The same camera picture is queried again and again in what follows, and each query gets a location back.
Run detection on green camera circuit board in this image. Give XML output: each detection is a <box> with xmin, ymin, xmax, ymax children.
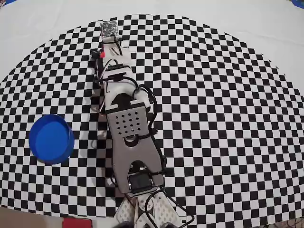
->
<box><xmin>99</xmin><ymin>20</ymin><xmax>119</xmax><ymax>38</ymax></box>

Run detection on black white checkerboard sheet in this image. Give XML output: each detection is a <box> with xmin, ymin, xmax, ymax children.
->
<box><xmin>0</xmin><ymin>0</ymin><xmax>304</xmax><ymax>225</ymax></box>

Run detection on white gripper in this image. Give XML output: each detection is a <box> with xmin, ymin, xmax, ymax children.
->
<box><xmin>91</xmin><ymin>35</ymin><xmax>134</xmax><ymax>83</ymax></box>

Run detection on black camera cable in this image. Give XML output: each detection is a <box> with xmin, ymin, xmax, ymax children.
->
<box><xmin>132</xmin><ymin>84</ymin><xmax>193</xmax><ymax>225</ymax></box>

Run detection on blue round box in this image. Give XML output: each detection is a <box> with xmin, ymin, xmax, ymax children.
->
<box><xmin>28</xmin><ymin>114</ymin><xmax>75</xmax><ymax>166</ymax></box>

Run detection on red flat object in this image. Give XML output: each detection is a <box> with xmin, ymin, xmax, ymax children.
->
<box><xmin>62</xmin><ymin>218</ymin><xmax>93</xmax><ymax>228</ymax></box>

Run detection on white red servo wire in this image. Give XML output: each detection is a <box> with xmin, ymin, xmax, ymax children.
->
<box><xmin>96</xmin><ymin>58</ymin><xmax>119</xmax><ymax>114</ymax></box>

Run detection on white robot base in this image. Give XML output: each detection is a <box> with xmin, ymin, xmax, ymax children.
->
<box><xmin>115</xmin><ymin>190</ymin><xmax>181</xmax><ymax>228</ymax></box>

